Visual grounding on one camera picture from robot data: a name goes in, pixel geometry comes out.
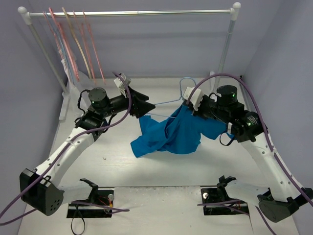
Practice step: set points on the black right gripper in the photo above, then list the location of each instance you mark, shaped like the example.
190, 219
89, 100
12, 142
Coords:
196, 112

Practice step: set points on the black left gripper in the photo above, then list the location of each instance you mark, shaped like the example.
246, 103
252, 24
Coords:
133, 104

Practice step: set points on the light blue wire hanger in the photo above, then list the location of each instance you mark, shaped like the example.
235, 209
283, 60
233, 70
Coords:
175, 100

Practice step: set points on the blue t shirt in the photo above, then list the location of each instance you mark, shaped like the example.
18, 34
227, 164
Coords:
178, 134

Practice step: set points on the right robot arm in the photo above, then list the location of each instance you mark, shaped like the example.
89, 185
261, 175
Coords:
284, 194

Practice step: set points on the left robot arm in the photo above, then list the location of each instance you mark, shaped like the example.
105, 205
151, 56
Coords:
41, 188

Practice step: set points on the red hanger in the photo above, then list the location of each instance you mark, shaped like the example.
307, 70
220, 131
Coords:
93, 46

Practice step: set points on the pink hanger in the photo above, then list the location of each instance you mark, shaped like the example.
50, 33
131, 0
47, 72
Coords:
68, 50

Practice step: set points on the beige hanger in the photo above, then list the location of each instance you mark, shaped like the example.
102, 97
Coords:
77, 30

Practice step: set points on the blue hanger on rack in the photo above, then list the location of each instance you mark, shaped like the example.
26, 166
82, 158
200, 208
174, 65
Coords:
60, 47

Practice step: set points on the white mesh garment bag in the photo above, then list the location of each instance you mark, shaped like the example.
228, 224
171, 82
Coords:
75, 86

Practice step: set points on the white clothes rack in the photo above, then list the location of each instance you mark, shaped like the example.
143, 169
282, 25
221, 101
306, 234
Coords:
28, 16

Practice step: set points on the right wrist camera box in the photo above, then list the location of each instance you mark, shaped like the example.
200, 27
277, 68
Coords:
195, 99

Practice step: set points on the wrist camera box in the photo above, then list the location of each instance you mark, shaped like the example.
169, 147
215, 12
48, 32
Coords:
195, 99
120, 85

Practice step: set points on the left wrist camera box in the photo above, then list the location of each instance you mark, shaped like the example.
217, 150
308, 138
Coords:
120, 85

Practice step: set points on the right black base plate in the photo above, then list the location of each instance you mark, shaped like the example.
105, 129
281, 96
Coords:
215, 200

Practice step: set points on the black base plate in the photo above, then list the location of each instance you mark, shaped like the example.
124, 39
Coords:
99, 197
215, 200

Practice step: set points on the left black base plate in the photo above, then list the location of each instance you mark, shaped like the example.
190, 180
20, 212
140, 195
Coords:
99, 197

